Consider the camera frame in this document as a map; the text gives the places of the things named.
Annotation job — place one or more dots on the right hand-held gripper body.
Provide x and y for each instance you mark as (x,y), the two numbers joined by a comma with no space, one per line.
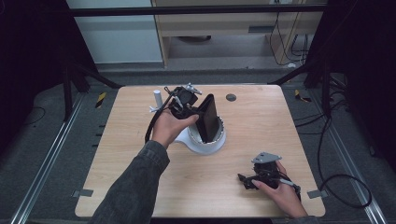
(266,172)

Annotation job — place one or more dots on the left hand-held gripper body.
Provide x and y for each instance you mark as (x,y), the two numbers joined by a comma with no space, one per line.
(183,99)

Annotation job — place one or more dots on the black case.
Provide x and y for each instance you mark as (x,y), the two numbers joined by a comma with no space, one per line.
(210,118)

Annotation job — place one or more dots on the white bowl with jagged rim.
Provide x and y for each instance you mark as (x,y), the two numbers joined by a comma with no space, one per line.
(220,133)

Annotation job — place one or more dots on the person's right hand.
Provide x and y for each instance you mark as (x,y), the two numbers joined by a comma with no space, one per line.
(285,199)

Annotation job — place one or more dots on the person's left hand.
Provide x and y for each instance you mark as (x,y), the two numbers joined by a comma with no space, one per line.
(168,129)

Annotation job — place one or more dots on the grey round table grommet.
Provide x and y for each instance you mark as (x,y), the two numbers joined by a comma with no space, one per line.
(230,97)

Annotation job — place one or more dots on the white stand with pole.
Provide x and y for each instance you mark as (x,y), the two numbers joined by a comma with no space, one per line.
(207,150)

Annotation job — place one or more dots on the grey tape piece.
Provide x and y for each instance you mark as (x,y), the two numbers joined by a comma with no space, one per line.
(83,193)
(317,194)

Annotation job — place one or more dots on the yellow black floor tape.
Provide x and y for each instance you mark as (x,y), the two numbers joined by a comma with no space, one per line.
(100,100)
(300,96)

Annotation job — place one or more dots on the light wooden desk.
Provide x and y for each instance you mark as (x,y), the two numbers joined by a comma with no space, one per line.
(218,23)

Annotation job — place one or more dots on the white cabinet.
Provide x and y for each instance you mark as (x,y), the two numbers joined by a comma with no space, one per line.
(118,40)

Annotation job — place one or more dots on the black curtain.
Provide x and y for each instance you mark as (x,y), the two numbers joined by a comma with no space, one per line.
(367,62)
(31,46)

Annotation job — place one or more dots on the aluminium floor rail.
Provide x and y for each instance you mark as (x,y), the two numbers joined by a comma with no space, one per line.
(348,161)
(46,161)

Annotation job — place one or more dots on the black frame crossbar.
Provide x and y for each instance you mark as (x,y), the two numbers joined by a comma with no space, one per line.
(186,10)

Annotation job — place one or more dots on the black frame leg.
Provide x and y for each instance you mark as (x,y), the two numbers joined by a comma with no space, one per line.
(326,90)
(67,93)

